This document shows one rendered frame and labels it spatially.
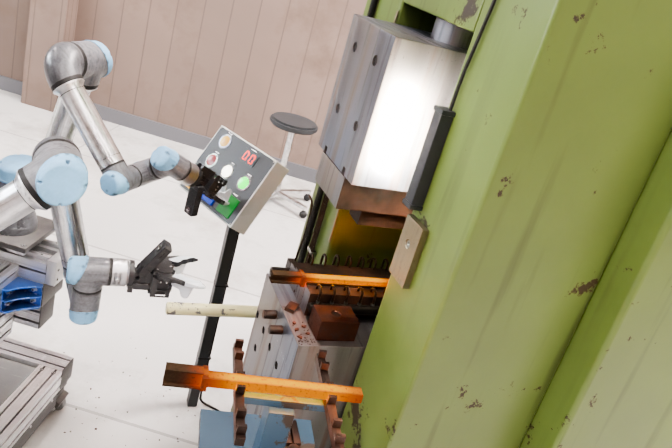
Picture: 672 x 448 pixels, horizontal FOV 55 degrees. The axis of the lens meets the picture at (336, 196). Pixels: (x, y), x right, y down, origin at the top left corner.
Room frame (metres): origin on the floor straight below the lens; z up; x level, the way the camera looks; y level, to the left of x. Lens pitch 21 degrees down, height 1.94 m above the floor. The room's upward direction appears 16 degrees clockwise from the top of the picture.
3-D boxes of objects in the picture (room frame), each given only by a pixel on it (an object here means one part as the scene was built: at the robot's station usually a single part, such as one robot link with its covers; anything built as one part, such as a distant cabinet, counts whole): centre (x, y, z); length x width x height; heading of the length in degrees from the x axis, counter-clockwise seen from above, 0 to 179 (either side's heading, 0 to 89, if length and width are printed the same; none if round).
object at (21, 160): (1.86, 0.99, 0.98); 0.13 x 0.12 x 0.14; 165
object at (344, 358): (1.80, -0.19, 0.69); 0.56 x 0.38 x 0.45; 115
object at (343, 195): (1.84, -0.16, 1.32); 0.42 x 0.20 x 0.10; 115
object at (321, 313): (1.62, -0.10, 0.95); 0.12 x 0.09 x 0.07; 115
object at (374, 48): (1.80, -0.17, 1.56); 0.42 x 0.39 x 0.40; 115
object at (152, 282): (1.54, 0.43, 0.97); 0.12 x 0.08 x 0.09; 115
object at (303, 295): (1.84, -0.16, 0.96); 0.42 x 0.20 x 0.09; 115
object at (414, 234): (1.52, -0.22, 1.27); 0.09 x 0.02 x 0.17; 25
